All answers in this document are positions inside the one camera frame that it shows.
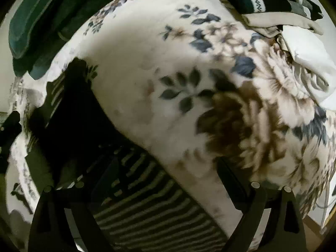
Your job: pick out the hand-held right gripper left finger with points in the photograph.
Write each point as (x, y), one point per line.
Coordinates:
(103, 174)

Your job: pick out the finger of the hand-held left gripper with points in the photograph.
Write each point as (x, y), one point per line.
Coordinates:
(10, 131)

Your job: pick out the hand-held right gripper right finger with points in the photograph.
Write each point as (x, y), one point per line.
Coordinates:
(229, 174)

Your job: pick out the dark striped garment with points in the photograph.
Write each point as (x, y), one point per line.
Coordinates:
(147, 215)

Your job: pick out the floral fleece blanket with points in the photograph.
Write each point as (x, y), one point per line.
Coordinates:
(136, 65)

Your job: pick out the teal padded cloth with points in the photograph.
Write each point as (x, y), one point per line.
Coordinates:
(29, 18)

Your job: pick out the dark green cloth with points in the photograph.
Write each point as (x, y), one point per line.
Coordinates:
(71, 13)

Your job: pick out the white folded garment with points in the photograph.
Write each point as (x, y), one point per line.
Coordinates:
(312, 50)

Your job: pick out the beige folded garment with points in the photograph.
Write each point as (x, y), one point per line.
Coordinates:
(278, 22)

